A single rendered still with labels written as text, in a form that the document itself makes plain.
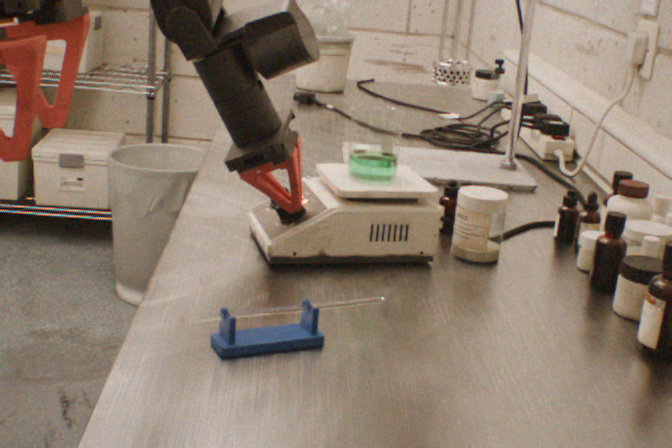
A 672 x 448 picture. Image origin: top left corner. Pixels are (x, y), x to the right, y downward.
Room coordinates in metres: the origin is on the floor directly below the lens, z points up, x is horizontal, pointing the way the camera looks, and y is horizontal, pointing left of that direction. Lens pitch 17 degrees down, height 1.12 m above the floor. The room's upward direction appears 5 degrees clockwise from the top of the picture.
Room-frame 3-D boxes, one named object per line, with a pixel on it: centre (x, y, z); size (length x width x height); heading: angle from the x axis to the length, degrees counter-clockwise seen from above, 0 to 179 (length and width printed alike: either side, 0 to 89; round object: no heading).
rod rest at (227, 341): (0.82, 0.06, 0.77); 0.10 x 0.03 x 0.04; 118
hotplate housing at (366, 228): (1.11, -0.01, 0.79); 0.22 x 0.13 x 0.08; 107
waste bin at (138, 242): (2.76, 0.54, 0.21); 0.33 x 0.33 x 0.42
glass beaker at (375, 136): (1.11, -0.03, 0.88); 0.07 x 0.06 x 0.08; 10
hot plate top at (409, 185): (1.12, -0.03, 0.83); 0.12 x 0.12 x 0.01; 17
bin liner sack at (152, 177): (2.76, 0.53, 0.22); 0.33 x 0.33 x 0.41
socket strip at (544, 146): (1.89, -0.35, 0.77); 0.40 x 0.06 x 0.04; 3
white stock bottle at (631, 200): (1.16, -0.35, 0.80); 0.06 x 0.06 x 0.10
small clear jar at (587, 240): (1.12, -0.30, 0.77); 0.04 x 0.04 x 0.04
